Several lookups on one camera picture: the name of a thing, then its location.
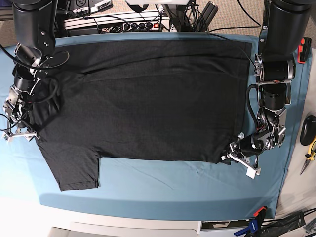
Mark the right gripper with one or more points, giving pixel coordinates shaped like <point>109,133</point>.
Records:
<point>19,128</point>

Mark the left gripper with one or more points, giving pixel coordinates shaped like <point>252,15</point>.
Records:
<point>246,150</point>

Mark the black T-shirt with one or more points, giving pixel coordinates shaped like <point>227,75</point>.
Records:
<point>155,100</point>

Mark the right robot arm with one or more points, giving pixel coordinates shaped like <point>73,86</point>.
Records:
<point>34,58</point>

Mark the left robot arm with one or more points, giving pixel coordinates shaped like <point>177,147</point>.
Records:
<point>281,45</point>

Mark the blue orange clamp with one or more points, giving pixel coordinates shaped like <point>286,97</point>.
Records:
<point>254,224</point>

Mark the black computer mouse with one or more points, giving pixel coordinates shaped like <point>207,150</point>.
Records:
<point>308,131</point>

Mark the blue table cloth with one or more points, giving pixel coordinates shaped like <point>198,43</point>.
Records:
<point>162,190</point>

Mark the orange black clamp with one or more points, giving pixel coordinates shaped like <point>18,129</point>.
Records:
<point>304,49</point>

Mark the white power strip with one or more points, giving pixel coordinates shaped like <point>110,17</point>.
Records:
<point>151,26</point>

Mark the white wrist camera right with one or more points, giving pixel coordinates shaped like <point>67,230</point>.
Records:
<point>7,138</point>

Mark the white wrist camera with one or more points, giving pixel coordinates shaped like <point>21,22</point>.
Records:
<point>7,138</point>
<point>252,172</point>

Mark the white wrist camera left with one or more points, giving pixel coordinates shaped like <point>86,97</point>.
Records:
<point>252,172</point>

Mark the yellow handled pliers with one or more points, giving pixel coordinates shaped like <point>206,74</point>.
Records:
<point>310,155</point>

